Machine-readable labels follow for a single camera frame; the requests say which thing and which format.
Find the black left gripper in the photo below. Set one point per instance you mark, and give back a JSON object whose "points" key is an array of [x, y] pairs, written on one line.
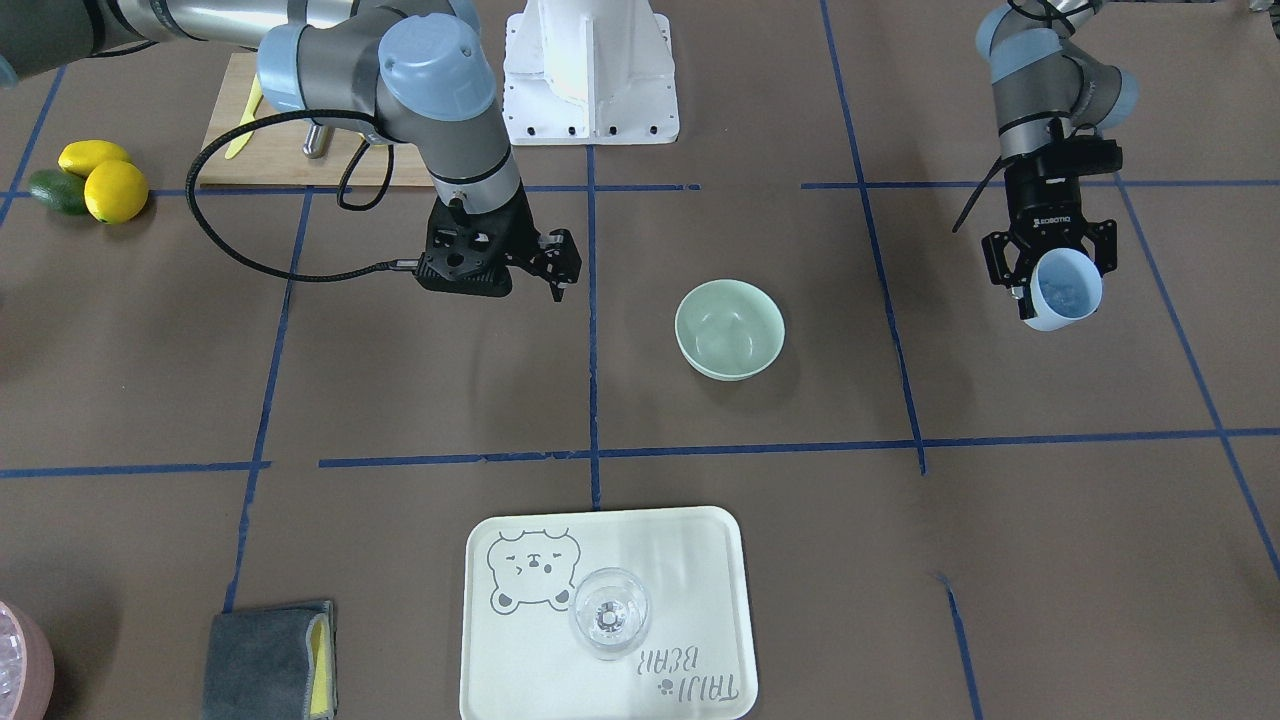
{"points": [[1043, 199]]}

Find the wooden cutting board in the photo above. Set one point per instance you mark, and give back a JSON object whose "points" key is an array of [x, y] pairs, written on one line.
{"points": [[274, 156]]}

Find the green lime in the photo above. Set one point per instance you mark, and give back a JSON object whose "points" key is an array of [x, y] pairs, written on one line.
{"points": [[59, 191]]}

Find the light green bowl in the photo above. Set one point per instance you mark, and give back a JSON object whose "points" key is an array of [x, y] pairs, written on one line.
{"points": [[729, 330]]}

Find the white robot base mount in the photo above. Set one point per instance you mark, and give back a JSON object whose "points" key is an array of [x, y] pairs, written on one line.
{"points": [[597, 73]]}

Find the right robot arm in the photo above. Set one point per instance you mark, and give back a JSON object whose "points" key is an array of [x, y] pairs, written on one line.
{"points": [[395, 72]]}

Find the light blue plastic cup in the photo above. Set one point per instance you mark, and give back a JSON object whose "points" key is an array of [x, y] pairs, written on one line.
{"points": [[1065, 287]]}

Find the yellow plastic knife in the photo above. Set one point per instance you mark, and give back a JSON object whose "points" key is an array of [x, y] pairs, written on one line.
{"points": [[249, 113]]}

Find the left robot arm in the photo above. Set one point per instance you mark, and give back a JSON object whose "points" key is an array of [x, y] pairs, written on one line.
{"points": [[1054, 104]]}

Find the grey folded cloth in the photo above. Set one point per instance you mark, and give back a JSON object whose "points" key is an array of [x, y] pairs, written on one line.
{"points": [[272, 663]]}

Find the yellow lemon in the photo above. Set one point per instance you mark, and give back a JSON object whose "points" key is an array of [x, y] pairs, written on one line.
{"points": [[80, 158], [116, 192]]}

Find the clear wine glass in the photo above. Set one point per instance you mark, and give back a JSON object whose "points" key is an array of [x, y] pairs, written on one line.
{"points": [[611, 613]]}

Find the cream bear tray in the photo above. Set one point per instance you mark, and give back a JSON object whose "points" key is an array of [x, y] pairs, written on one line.
{"points": [[521, 659]]}

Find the pink bowl with ice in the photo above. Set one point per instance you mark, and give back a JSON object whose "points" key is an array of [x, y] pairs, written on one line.
{"points": [[27, 667]]}

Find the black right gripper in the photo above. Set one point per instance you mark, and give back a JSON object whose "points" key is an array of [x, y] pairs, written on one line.
{"points": [[521, 243]]}

